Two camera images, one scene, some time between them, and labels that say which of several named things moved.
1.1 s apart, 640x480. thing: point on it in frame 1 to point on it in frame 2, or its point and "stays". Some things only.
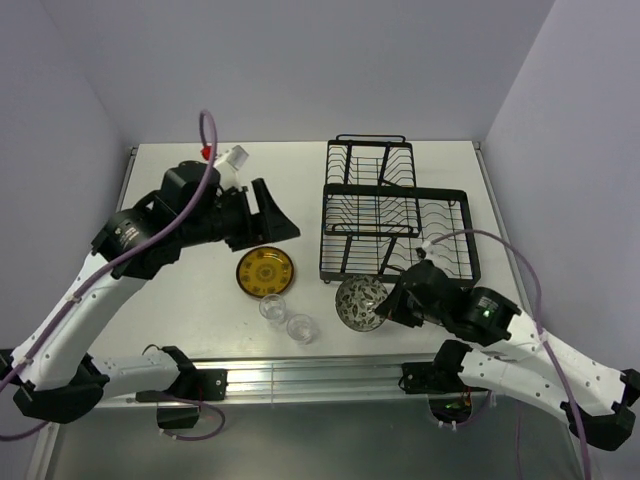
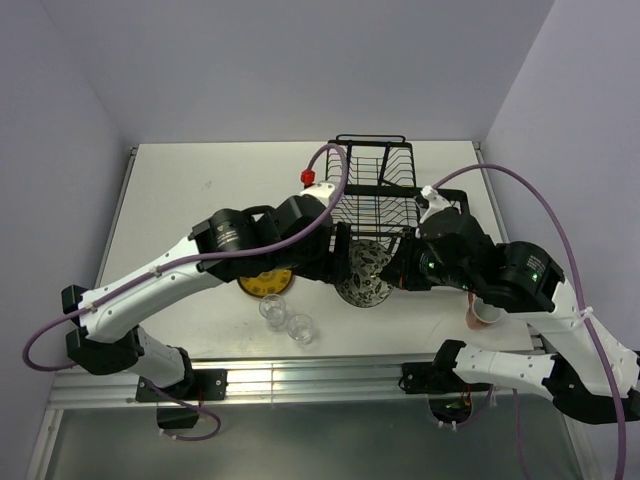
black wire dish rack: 374,219 stays
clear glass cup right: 299,327 stays
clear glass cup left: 272,308 stays
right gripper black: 389,305 to 399,270
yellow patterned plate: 264,270 stays
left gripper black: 269,224 to 330,267
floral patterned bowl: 356,300 to 364,286
